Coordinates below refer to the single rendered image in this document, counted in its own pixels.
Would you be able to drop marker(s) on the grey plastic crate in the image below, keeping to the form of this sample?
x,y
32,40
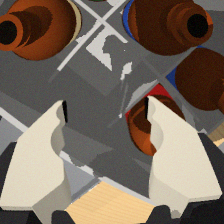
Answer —
x,y
101,82

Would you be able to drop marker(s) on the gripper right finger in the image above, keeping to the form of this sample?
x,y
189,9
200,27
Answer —
x,y
187,172

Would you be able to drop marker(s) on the grey shallow tray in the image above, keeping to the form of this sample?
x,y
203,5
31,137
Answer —
x,y
80,181

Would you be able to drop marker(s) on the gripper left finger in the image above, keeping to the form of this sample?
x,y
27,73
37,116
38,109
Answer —
x,y
33,180

